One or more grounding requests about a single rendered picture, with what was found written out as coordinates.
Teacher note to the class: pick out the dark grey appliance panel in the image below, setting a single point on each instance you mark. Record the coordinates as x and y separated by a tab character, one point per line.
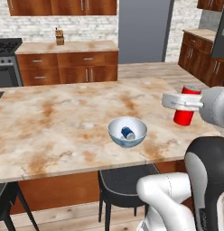
221	39

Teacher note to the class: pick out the small wooden wall cabinet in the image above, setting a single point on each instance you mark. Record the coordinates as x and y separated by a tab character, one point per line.
211	4

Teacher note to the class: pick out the wooden wall cabinet run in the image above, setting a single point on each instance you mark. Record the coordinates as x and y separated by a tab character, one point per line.
62	6

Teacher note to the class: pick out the black and steel stove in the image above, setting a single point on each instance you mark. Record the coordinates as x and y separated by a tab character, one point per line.
7	66

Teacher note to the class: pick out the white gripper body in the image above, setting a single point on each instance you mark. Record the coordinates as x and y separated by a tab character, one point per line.
180	99

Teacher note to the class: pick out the red soda can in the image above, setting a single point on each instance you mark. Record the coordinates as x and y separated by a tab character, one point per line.
183	118

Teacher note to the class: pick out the white and blue bowl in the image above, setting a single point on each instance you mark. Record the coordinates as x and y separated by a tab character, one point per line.
115	133

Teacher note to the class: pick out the wooden base cabinets with worktop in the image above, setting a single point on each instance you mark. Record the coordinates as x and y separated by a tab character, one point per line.
201	57

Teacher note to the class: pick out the wooden knife block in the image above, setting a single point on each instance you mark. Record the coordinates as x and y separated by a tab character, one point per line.
59	37

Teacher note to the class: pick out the black chair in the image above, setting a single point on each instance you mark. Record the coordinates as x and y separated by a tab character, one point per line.
4	198
123	186

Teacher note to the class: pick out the grey fridge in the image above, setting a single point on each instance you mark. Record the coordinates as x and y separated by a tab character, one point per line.
141	30

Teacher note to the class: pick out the wooden base cabinet run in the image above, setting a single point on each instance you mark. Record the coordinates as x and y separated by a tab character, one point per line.
68	67

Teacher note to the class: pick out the wooden island counter base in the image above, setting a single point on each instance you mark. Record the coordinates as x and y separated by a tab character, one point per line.
62	189

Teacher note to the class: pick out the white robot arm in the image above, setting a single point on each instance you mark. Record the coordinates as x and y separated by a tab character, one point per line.
165	192

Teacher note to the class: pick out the blue soda can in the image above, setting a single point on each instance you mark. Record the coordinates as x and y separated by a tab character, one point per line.
126	132

